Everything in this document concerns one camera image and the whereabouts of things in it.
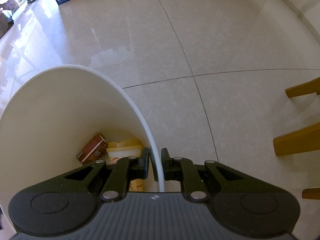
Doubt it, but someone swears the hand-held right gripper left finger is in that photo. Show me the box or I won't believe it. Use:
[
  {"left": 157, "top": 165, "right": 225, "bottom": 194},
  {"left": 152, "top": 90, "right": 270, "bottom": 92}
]
[{"left": 57, "top": 147, "right": 150, "bottom": 202}]

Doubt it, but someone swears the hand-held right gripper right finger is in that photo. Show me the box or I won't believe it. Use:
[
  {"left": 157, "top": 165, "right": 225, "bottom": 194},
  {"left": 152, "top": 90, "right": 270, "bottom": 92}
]
[{"left": 161, "top": 148, "right": 250, "bottom": 202}]

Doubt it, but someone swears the yellow paper cup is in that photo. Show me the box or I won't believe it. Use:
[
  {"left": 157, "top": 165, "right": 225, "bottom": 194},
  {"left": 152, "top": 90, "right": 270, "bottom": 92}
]
[{"left": 105, "top": 140, "right": 144, "bottom": 192}]

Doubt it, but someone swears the red drink can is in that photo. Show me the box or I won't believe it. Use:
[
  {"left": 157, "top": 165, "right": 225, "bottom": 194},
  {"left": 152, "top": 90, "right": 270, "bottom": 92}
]
[{"left": 76, "top": 133, "right": 108, "bottom": 165}]

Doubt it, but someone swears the white plastic trash bin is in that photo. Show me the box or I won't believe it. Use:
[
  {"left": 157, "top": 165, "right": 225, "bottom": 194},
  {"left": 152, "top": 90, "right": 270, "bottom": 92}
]
[{"left": 0, "top": 64, "right": 166, "bottom": 233}]

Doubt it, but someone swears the wooden chair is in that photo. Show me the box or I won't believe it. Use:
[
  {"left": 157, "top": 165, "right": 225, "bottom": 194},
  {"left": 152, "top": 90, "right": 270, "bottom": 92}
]
[{"left": 273, "top": 76, "right": 320, "bottom": 200}]

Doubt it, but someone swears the brown bag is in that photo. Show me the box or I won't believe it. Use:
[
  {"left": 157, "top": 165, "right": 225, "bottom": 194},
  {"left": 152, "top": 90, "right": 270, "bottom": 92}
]
[{"left": 0, "top": 11, "right": 14, "bottom": 38}]

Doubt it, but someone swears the open printed cardboard box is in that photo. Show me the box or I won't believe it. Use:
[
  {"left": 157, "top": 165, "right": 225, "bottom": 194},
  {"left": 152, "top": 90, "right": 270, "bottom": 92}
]
[{"left": 0, "top": 0, "right": 20, "bottom": 12}]

